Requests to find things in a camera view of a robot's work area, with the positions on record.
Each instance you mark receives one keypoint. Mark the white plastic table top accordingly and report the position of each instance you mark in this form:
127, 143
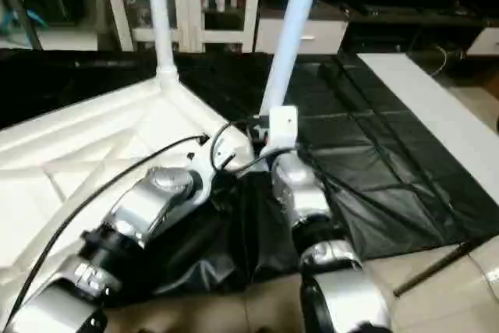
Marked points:
78, 154

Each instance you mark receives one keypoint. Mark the white plastic table leg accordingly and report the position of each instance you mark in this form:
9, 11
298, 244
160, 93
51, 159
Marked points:
288, 37
161, 17

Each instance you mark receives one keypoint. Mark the black stand leg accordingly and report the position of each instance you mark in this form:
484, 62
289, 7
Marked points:
437, 267

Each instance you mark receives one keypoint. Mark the black table mat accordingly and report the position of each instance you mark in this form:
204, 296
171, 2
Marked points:
374, 161

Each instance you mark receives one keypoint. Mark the grey metal frame post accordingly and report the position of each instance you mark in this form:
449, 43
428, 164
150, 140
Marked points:
19, 5

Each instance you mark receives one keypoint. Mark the white drawer unit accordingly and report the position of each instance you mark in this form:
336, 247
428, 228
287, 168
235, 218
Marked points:
312, 35

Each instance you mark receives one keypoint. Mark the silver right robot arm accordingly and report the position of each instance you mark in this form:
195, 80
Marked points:
312, 216

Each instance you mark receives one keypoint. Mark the white glass door cabinet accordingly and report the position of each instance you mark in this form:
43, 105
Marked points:
187, 1

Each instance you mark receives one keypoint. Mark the blue plastic stool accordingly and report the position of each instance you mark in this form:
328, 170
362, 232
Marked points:
19, 23

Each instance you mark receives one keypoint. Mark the black low media cabinet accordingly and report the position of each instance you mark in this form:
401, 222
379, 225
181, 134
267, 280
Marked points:
413, 25

